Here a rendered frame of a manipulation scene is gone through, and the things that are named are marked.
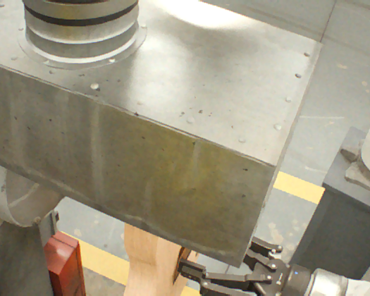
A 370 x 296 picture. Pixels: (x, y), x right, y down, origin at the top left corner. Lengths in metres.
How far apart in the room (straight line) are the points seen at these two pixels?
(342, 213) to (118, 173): 1.20
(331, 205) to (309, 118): 1.21
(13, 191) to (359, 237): 1.18
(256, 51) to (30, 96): 0.20
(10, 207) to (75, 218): 1.52
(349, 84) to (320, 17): 0.65
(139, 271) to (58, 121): 0.35
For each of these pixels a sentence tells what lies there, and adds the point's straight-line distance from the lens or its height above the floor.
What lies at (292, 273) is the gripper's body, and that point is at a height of 1.09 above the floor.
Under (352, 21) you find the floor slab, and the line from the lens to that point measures 3.65.
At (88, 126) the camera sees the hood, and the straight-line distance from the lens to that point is 0.44.
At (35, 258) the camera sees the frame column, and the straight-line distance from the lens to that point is 1.25.
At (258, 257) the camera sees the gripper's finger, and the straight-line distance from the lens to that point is 0.89.
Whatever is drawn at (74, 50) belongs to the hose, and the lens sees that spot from 0.44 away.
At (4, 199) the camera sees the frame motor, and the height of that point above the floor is 1.27.
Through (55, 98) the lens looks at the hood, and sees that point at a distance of 0.44.
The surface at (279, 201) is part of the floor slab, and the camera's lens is 2.36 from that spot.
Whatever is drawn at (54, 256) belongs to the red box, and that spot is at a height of 0.62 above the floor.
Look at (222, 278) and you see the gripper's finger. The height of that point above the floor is 1.07.
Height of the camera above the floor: 1.81
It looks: 48 degrees down
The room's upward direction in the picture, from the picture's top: 9 degrees clockwise
